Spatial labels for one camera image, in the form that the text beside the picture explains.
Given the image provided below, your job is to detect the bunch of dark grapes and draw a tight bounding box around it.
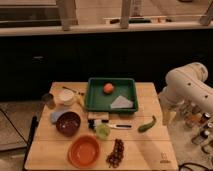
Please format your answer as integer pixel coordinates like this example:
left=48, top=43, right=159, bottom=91
left=106, top=139, right=124, bottom=168

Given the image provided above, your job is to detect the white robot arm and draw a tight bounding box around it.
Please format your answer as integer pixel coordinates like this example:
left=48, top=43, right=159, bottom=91
left=158, top=62, right=213, bottom=125

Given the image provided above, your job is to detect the white bowl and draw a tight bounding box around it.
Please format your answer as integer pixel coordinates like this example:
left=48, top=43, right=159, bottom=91
left=59, top=89, right=75, bottom=105

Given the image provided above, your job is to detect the small green cup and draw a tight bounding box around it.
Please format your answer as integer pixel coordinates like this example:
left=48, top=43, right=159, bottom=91
left=95, top=124, right=110, bottom=140

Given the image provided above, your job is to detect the black cable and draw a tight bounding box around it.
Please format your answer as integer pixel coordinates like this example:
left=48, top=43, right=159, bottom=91
left=177, top=161, right=213, bottom=171

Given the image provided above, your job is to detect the orange tomato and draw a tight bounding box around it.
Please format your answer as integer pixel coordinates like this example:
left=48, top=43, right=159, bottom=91
left=103, top=83, right=114, bottom=94

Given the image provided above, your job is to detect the metal cup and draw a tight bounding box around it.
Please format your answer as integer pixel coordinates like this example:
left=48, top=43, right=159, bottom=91
left=42, top=93, right=56, bottom=109

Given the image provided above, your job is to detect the wooden block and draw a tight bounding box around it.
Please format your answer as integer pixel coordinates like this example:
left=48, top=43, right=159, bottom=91
left=88, top=112, right=109, bottom=120

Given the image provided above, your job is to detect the green pepper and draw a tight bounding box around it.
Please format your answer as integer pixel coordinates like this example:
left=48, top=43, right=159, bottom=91
left=138, top=116, right=157, bottom=133

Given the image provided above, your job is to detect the grey folded cloth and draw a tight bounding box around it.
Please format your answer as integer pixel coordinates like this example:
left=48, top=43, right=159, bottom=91
left=110, top=95, right=133, bottom=109

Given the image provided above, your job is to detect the orange bowl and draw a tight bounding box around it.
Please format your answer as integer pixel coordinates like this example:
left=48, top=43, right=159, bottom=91
left=67, top=135, right=100, bottom=169

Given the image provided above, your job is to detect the light blue plate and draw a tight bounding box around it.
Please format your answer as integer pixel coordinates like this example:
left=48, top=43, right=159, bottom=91
left=50, top=109, right=68, bottom=124

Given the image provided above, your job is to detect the green plastic tray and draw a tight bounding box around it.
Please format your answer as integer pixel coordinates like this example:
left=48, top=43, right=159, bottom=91
left=85, top=78, right=138, bottom=114

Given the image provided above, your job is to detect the black handled knife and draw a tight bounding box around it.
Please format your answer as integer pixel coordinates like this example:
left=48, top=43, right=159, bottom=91
left=107, top=124, right=132, bottom=129

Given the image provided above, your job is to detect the wooden spoon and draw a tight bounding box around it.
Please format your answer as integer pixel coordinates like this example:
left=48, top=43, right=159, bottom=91
left=62, top=86, right=85, bottom=95

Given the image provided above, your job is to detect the purple bowl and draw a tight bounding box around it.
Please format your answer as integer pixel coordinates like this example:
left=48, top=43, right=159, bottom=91
left=56, top=112, right=81, bottom=137

